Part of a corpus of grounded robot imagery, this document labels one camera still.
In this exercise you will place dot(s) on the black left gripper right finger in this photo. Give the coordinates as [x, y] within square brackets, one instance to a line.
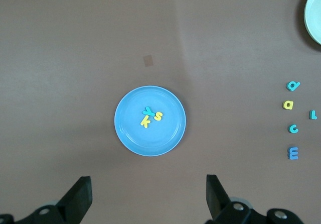
[220, 209]

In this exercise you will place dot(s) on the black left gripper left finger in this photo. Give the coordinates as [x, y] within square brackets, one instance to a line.
[72, 204]

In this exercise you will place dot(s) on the yellow foam letter k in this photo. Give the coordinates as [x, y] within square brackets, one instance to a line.
[145, 123]

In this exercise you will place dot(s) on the yellow foam letter s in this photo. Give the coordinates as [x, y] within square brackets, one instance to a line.
[158, 116]

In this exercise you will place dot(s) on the teal foam letter y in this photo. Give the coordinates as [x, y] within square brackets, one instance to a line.
[148, 109]

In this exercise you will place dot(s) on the blue foam letter m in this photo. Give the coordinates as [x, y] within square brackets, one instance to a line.
[293, 153]

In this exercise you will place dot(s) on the blue round plate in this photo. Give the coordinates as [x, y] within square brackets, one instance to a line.
[150, 141]

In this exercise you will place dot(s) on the teal foam letter c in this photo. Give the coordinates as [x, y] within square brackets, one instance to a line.
[289, 128]

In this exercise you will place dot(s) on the yellow foam letter a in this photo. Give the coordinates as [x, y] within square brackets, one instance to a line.
[293, 105]

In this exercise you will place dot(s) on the teal foam letter l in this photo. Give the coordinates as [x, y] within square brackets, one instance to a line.
[311, 114]

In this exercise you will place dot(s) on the teal letter p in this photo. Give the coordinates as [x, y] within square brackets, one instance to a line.
[297, 84]

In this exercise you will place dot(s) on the brown tape patch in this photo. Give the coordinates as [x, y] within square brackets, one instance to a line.
[148, 60]

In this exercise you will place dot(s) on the pale green round plate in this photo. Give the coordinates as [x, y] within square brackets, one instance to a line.
[314, 13]

